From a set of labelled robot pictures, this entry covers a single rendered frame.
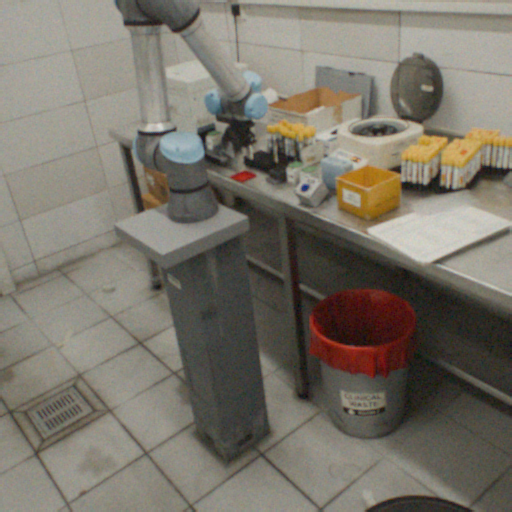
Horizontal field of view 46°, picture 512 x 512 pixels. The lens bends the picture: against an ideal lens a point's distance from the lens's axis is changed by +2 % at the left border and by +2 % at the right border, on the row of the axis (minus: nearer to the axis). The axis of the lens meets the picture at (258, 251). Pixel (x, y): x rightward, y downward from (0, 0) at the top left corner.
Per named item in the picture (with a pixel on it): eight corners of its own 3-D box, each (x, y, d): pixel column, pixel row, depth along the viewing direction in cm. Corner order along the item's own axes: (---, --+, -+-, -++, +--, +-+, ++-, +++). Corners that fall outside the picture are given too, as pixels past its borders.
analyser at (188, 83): (163, 146, 246) (148, 71, 231) (217, 128, 259) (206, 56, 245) (205, 163, 224) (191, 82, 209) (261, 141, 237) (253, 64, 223)
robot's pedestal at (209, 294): (227, 464, 210) (186, 248, 167) (196, 432, 224) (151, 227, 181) (271, 433, 220) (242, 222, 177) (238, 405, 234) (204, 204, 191)
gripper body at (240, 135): (235, 153, 206) (242, 127, 196) (221, 137, 209) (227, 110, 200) (252, 147, 210) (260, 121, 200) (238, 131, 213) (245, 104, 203)
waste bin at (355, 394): (295, 408, 229) (284, 314, 207) (360, 363, 248) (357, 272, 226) (370, 467, 202) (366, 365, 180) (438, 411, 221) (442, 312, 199)
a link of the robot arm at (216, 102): (221, 94, 177) (249, 85, 183) (200, 90, 185) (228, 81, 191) (225, 120, 181) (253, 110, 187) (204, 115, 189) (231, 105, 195)
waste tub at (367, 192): (336, 208, 178) (334, 177, 173) (368, 194, 184) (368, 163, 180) (368, 222, 168) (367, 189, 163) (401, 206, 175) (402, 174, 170)
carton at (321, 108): (267, 141, 237) (263, 103, 230) (320, 121, 251) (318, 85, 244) (310, 154, 219) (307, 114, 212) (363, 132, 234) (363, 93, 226)
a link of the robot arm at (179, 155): (182, 193, 165) (173, 146, 159) (157, 182, 175) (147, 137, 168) (216, 179, 171) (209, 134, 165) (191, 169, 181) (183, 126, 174)
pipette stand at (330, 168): (318, 190, 191) (317, 161, 186) (334, 183, 194) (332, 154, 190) (342, 198, 184) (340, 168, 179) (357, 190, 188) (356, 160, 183)
